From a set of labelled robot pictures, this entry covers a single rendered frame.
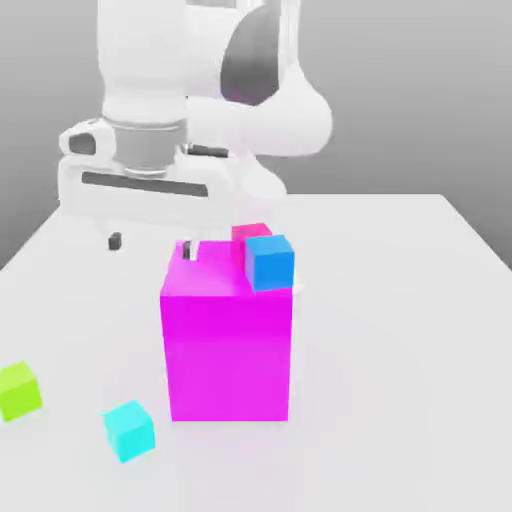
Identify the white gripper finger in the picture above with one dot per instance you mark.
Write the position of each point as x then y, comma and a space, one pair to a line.
114, 241
191, 250

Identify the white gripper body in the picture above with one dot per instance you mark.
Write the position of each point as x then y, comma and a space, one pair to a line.
132, 206

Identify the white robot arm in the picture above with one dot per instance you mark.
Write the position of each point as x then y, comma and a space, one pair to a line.
144, 60

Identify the small pink cube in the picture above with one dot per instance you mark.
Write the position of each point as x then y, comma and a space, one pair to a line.
250, 230

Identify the small blue cube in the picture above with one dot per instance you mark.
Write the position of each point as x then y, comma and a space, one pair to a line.
272, 266

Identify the small green cube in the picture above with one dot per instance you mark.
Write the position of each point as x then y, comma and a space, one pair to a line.
18, 394

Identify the small cyan cube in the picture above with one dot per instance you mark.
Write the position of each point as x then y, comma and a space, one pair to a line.
130, 434

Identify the large magenta box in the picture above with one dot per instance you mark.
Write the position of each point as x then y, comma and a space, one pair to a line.
226, 352

